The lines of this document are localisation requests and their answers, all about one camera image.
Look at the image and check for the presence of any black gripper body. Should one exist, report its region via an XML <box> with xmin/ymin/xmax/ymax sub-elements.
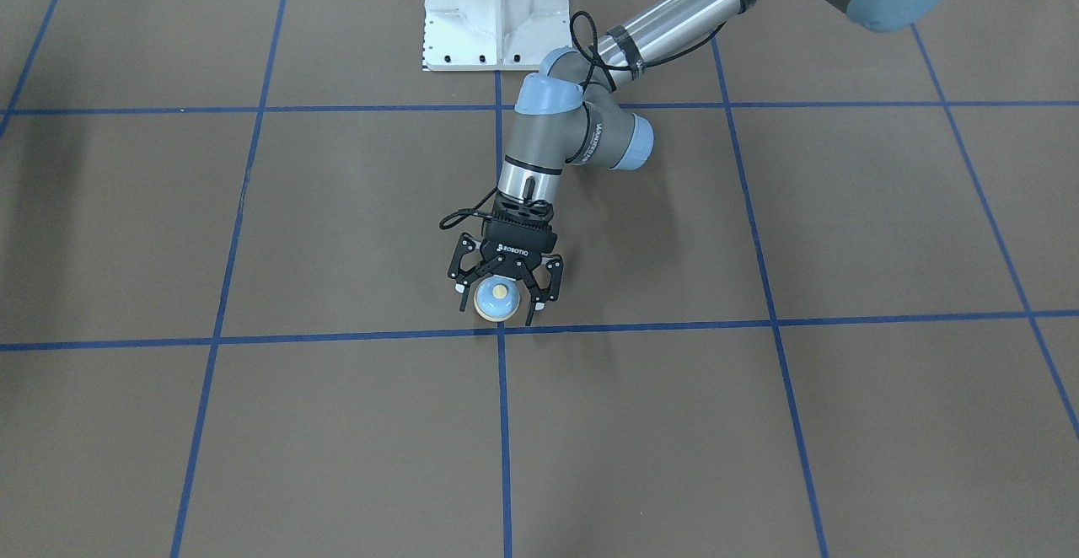
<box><xmin>477</xmin><ymin>210</ymin><xmax>561</xmax><ymax>282</ymax></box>

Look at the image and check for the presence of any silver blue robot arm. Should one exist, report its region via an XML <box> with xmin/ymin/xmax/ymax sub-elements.
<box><xmin>439</xmin><ymin>0</ymin><xmax>943</xmax><ymax>323</ymax></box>

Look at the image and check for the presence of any brown table mat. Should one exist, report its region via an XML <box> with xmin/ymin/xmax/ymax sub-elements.
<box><xmin>3</xmin><ymin>0</ymin><xmax>1076</xmax><ymax>557</ymax></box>

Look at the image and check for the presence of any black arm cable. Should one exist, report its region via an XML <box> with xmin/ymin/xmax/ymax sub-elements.
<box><xmin>438</xmin><ymin>187</ymin><xmax>500</xmax><ymax>233</ymax></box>

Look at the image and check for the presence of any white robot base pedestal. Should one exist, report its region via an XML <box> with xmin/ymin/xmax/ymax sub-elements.
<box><xmin>421</xmin><ymin>0</ymin><xmax>571</xmax><ymax>72</ymax></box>

